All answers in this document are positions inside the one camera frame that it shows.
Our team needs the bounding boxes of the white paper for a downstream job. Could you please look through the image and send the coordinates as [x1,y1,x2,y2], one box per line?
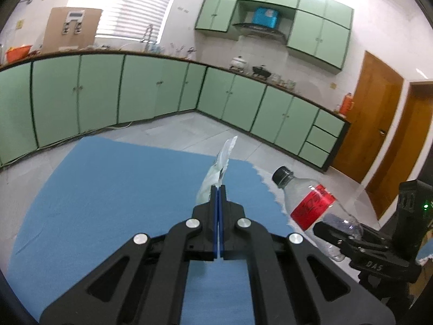
[197,135,239,205]

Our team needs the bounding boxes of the wooden door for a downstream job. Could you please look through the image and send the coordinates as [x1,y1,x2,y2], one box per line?
[365,80,433,220]
[330,50,405,184]

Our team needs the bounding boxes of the red thermos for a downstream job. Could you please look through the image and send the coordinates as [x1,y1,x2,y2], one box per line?
[340,92,355,115]

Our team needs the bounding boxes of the clear plastic bottle red label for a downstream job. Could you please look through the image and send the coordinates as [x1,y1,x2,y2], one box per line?
[272,166,364,261]

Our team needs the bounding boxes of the blue box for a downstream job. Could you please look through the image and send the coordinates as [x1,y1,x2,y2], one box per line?
[253,7,281,29]

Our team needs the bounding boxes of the blue tablecloth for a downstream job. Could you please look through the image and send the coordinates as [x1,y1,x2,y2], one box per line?
[7,137,291,325]

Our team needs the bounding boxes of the orange basket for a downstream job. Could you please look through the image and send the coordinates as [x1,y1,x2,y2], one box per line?
[6,45,34,63]

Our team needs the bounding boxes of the green wall cabinets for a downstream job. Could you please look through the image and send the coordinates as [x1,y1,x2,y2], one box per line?
[194,0,355,75]

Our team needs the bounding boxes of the white window blind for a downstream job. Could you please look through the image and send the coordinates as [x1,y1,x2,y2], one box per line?
[68,0,183,44]

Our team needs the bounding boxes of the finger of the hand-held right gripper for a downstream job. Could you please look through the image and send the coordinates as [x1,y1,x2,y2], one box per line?
[313,222,373,261]
[352,222,401,246]

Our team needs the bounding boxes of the range hood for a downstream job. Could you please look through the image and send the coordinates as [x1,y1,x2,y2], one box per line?
[233,22,286,45]

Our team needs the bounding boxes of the brown board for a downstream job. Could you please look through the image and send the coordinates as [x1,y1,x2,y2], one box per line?
[42,7,103,52]

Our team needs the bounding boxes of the white pot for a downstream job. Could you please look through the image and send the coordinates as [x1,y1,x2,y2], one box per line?
[230,55,247,72]

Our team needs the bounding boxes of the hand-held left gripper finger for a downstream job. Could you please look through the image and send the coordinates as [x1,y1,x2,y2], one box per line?
[40,184,220,325]
[219,184,395,325]

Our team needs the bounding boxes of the green base cabinets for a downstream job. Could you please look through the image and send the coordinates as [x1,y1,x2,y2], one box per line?
[0,51,350,173]

